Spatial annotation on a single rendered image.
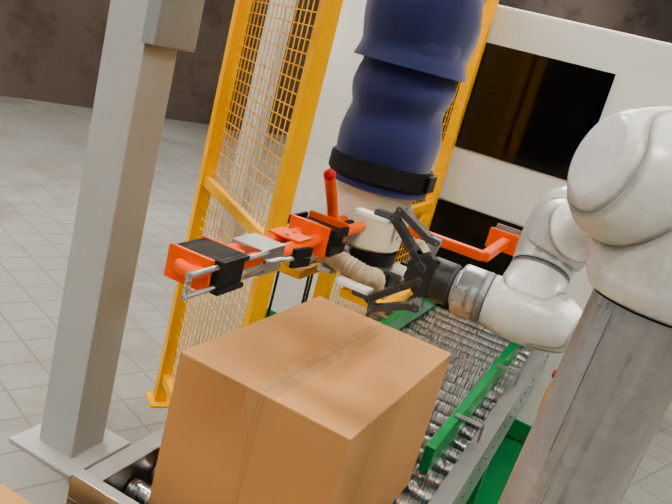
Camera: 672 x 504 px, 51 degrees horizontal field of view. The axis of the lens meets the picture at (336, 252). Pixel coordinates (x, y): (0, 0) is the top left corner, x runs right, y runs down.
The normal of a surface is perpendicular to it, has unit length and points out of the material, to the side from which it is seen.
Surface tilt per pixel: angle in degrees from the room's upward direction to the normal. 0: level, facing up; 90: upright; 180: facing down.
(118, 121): 90
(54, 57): 90
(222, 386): 90
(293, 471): 90
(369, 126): 75
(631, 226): 118
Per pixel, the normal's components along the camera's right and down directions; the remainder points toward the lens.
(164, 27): 0.87, 0.34
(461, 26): 0.50, 0.51
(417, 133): 0.44, 0.08
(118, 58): -0.43, 0.15
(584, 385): -0.76, -0.08
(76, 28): 0.65, 0.37
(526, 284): -0.17, -0.51
